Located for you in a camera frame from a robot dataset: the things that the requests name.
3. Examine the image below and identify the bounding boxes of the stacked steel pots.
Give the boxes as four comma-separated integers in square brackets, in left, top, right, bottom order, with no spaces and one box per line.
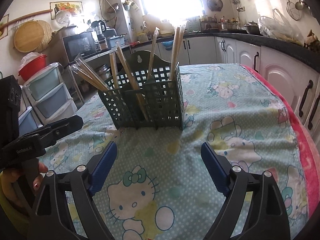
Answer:
[95,64,111,81]

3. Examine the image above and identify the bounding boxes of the pink towel blanket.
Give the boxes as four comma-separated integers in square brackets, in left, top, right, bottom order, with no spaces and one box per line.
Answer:
[243,65,319,217]

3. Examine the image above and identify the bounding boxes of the dark green utensil basket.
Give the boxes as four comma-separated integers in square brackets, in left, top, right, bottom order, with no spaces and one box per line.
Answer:
[98,50,184,129]

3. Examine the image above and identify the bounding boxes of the plastic bag of food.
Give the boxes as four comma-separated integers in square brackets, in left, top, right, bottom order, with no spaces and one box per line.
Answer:
[258,8,304,46]

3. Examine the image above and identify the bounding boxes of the black blender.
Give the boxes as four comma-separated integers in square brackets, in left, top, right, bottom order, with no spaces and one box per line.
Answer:
[91,21,108,50]

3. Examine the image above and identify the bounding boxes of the black microwave oven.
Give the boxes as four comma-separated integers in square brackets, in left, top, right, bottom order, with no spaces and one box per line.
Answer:
[50,31,97,65]

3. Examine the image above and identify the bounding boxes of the framed fruit picture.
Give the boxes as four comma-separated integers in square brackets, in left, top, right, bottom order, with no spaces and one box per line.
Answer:
[49,1,83,20]

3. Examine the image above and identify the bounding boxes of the plastic drawer tower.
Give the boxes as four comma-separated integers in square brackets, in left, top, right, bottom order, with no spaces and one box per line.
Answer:
[23,62,77,125]

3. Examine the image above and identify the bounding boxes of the red plastic basin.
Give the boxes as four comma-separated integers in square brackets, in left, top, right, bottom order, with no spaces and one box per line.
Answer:
[18,54,47,81]

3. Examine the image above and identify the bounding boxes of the cartoon cat tablecloth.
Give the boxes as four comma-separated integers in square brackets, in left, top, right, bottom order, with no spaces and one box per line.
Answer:
[41,64,308,239]

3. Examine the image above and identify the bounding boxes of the round wall fan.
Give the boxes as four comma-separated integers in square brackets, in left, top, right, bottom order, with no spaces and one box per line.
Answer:
[207,0,223,11]

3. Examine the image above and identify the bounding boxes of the round bamboo tray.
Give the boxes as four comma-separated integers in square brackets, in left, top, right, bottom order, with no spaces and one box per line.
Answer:
[14,20,53,53]

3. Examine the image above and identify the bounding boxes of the steel pot on counter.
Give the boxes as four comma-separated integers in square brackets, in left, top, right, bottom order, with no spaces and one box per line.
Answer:
[244,21,261,35]

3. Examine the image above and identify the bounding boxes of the hanging metal ladle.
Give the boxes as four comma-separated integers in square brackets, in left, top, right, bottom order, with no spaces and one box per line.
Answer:
[295,0,304,11]

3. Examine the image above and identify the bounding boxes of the yellow green sleeve forearm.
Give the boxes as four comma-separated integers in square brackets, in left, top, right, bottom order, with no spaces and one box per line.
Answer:
[1,169,30,237]

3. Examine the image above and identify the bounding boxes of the left hand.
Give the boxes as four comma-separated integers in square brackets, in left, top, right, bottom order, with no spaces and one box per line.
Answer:
[3,160,49,207]

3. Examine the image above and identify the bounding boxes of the bamboo chopsticks pair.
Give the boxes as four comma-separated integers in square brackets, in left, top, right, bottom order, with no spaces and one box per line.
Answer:
[147,27,159,80]
[71,54,110,92]
[169,21,187,81]
[116,42,148,120]
[110,51,119,89]

